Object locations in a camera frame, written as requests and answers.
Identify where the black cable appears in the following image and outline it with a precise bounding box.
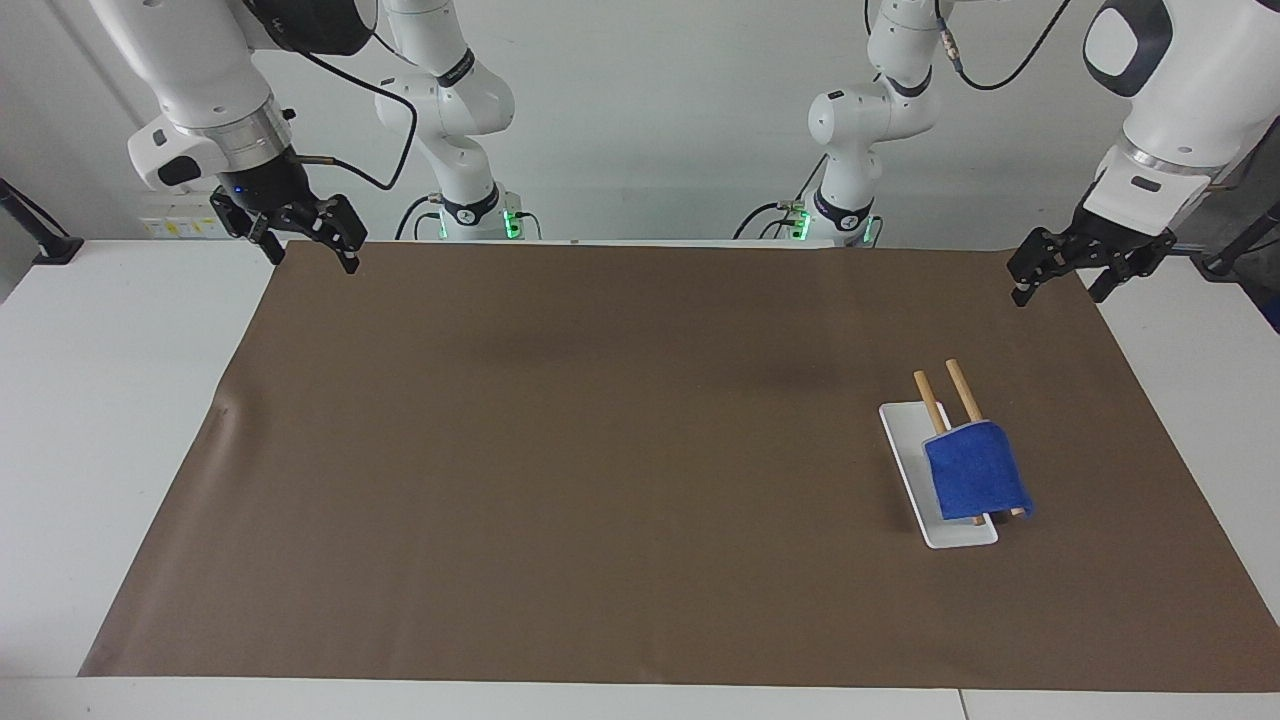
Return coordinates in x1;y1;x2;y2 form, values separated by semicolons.
732;150;831;242
932;0;1077;93
285;40;420;193
394;194;447;242

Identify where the white power strip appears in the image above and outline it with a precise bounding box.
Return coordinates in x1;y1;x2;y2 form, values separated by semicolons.
138;193;239;242

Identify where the white rack base plate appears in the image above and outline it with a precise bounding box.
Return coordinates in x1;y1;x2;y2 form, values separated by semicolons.
878;400;1000;550

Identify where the blue towel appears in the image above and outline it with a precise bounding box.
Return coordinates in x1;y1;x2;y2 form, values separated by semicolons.
922;420;1036;522

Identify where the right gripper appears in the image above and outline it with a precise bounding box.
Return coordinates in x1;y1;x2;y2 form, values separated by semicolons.
209;148;368;276

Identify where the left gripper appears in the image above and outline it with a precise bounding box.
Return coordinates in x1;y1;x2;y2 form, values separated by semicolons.
1006;205;1178;309

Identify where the black stand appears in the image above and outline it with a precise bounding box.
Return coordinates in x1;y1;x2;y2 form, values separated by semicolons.
1198;200;1280;283
0;177;87;267

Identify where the wooden rod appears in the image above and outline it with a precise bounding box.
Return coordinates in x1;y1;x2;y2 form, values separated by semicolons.
912;370;988;528
945;358;1030;519

